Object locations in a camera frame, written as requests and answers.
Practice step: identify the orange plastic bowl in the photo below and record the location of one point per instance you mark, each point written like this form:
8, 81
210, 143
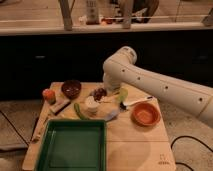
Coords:
145, 114

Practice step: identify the dark brown bowl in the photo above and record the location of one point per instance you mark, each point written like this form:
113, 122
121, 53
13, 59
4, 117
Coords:
71, 88

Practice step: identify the dark purple grape bunch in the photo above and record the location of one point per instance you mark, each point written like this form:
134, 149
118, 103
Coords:
99, 93

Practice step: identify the wooden black block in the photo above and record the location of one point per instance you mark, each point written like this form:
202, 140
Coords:
59, 106

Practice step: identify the orange red can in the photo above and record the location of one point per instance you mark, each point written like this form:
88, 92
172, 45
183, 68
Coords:
49, 96

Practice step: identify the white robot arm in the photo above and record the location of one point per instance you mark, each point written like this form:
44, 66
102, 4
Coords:
193, 98

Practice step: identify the green cucumber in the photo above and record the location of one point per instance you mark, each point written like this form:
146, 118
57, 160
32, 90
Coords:
78, 112

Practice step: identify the white paper cup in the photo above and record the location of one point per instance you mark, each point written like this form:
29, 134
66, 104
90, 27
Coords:
91, 104

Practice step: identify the green plastic tray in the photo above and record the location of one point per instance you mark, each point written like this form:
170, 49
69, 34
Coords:
73, 145

